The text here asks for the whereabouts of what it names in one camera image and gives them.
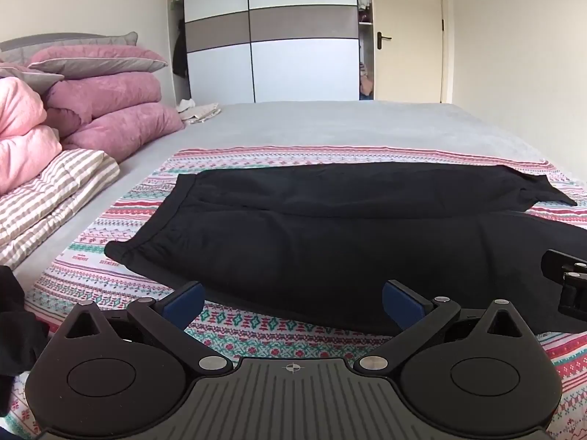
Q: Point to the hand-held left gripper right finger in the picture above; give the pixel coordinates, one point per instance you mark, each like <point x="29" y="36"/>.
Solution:
<point x="401" y="306"/>

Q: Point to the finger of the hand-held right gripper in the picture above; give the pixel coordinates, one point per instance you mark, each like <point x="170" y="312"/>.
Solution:
<point x="571" y="284"/>

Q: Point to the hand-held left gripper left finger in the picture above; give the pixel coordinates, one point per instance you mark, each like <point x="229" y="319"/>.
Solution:
<point x="185" y="306"/>

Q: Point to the black pants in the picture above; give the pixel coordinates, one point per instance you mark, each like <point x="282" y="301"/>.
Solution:
<point x="321" y="247"/>

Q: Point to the patterned red green blanket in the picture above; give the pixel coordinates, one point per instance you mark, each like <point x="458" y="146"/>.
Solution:
<point x="82" y="279"/>

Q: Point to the dark cloth pile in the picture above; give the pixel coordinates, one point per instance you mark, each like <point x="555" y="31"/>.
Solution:
<point x="18" y="330"/>

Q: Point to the striped quilt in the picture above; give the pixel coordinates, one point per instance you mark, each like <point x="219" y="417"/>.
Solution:
<point x="50" y="192"/>

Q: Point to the pink quilted pillow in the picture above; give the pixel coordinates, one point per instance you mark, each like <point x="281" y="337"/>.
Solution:
<point x="128" y="126"/>
<point x="110" y="94"/>

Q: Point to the folded beige cloth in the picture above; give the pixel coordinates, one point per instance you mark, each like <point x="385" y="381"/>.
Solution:
<point x="199" y="112"/>

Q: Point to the pink fleece blanket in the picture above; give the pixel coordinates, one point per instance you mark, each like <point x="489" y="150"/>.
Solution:
<point x="23" y="137"/>

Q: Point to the cream door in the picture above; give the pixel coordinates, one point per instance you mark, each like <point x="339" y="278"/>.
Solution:
<point x="408" y="68"/>

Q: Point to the white and grey wardrobe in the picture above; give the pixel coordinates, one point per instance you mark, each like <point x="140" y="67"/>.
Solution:
<point x="298" y="68"/>

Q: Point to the pink pillow with grey back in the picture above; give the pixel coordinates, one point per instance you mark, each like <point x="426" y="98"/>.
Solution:
<point x="96" y="59"/>

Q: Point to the grey headboard pillow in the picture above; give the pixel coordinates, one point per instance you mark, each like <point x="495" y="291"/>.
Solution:
<point x="69" y="40"/>

